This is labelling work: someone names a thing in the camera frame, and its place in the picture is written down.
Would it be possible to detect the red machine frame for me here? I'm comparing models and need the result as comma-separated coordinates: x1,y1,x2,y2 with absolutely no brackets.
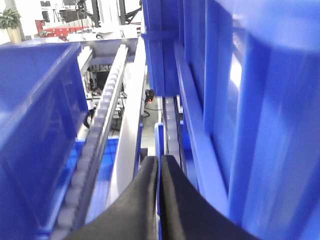
35,19,92,38

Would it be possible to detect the roller conveyor rail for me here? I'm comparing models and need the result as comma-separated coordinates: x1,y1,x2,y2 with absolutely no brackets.
50,44,129,240

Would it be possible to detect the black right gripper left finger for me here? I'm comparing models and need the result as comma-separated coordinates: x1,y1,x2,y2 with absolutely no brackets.
65,156,159,240

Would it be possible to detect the blue bin upper right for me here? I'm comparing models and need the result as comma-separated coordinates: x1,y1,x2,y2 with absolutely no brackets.
142,0,320,240

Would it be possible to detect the potted green plant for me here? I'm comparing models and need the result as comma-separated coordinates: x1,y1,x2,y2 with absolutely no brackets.
0,8,22,44

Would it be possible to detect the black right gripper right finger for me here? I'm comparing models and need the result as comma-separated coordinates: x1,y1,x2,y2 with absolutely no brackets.
159,155,255,240

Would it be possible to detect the large empty blue bin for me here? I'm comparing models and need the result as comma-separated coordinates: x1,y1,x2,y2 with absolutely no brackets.
0,43,88,240

